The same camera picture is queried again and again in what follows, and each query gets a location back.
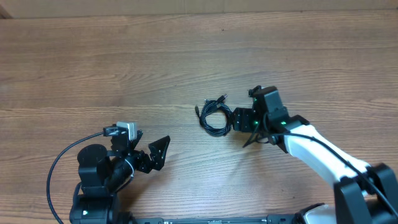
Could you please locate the black left camera cable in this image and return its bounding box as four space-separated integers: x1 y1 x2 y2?
45 124 125 224

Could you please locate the black right camera cable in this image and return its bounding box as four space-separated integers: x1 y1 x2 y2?
242 111 398 215

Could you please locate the black USB cable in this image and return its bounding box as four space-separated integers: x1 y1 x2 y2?
194 93 234 138

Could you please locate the black camera cable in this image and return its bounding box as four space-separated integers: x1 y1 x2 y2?
45 124 125 224
242 111 398 215

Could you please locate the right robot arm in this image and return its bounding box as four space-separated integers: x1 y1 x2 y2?
231 86 397 223

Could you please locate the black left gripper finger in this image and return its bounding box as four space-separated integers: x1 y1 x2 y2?
130 129 143 150
148 136 170 170

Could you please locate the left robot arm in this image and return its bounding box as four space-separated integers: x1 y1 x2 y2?
69 127 170 224

